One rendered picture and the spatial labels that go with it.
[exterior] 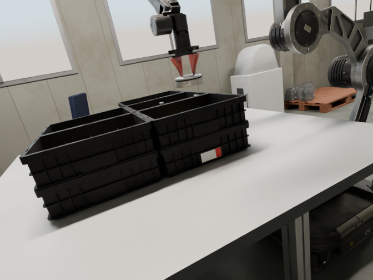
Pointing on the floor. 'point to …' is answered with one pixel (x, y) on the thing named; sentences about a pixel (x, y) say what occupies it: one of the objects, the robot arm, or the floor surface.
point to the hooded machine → (258, 79)
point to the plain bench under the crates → (191, 208)
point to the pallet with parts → (317, 97)
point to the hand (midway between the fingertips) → (187, 73)
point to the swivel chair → (79, 105)
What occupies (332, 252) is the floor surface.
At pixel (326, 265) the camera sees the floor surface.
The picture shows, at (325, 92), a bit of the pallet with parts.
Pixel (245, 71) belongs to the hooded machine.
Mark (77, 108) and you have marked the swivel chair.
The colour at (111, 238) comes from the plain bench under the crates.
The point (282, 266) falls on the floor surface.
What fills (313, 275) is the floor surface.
